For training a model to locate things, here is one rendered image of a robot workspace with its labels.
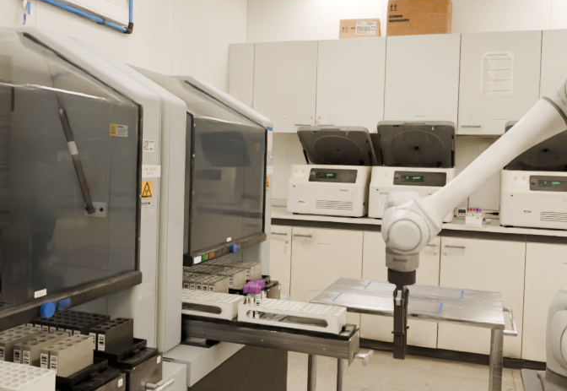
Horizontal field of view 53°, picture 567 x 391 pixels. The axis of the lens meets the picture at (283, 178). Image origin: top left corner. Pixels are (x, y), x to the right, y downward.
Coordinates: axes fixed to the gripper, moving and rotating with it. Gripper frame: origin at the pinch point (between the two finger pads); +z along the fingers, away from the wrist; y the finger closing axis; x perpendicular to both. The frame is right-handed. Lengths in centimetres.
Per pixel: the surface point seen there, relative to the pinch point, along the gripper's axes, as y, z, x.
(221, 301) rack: 5, -8, -50
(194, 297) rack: 3, -7, -60
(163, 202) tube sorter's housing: 19, -37, -62
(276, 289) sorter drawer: -47, 0, -52
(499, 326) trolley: -23.8, -1.1, 25.6
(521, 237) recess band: -233, -3, 46
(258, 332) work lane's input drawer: 6.8, -0.7, -38.1
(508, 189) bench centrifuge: -231, -33, 37
